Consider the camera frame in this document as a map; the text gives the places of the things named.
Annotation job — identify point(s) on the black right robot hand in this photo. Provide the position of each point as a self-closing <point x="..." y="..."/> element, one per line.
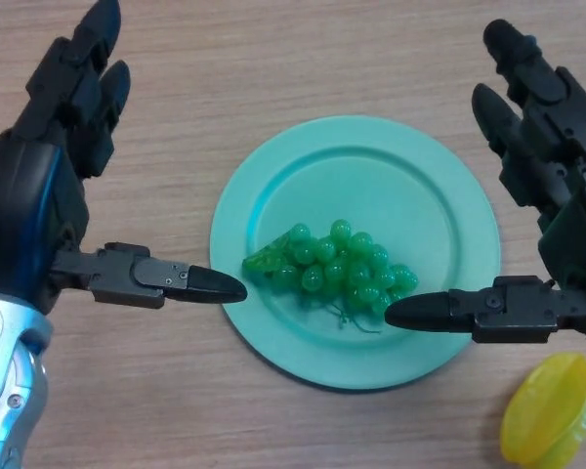
<point x="556" y="132"/>

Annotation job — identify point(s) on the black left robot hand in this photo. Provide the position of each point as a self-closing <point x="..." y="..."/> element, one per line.
<point x="19" y="195"/>

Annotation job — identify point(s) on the green grape bunch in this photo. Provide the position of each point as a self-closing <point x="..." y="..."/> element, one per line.
<point x="342" y="268"/>

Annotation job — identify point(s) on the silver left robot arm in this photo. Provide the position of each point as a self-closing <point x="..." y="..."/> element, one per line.
<point x="5" y="371"/>

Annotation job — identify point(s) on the teal round plate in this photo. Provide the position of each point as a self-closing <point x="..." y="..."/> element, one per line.
<point x="361" y="181"/>

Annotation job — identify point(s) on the yellow starfruit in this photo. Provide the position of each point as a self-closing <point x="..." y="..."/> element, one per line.
<point x="542" y="420"/>

